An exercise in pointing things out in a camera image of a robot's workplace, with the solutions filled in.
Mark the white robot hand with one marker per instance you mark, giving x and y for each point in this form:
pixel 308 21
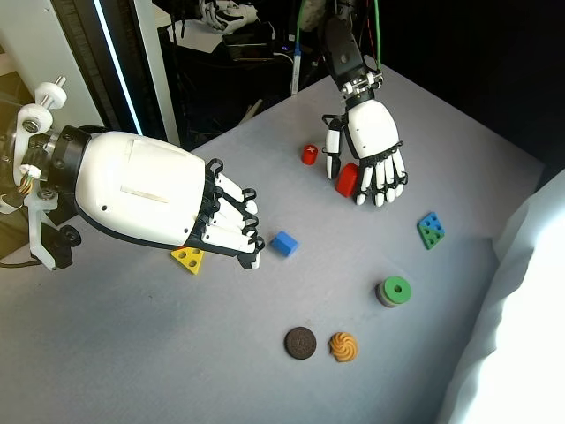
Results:
pixel 141 185
pixel 373 128

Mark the red block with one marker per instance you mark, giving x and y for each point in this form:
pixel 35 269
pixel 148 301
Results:
pixel 346 181

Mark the blue hexagonal wooden block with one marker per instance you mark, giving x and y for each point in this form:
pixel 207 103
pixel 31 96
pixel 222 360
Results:
pixel 284 243

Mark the yellow triangle with holes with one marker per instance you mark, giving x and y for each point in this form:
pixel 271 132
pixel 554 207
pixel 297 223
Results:
pixel 187 258

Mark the blue triangle with holes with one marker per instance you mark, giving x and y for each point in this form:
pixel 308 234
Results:
pixel 432 223

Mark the green triangle block with holes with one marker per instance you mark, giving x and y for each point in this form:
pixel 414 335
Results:
pixel 424 232

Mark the spare white robot hand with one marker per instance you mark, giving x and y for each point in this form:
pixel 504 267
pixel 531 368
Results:
pixel 227 15

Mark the red cylinder with white cross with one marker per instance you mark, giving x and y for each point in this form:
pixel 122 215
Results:
pixel 310 155

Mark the black box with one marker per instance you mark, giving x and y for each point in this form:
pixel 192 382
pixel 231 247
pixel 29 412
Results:
pixel 247 42

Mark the grey table cloth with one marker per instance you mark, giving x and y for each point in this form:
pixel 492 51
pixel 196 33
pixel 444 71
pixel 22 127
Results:
pixel 176 353

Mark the orange swirl cookie toy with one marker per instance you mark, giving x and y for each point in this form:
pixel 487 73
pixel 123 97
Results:
pixel 343 347

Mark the chocolate sandwich cookie toy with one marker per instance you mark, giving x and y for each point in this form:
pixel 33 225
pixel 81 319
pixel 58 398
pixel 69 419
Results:
pixel 300 342

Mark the white backdrop sheet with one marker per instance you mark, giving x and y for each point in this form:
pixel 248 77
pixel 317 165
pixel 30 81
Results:
pixel 521 309

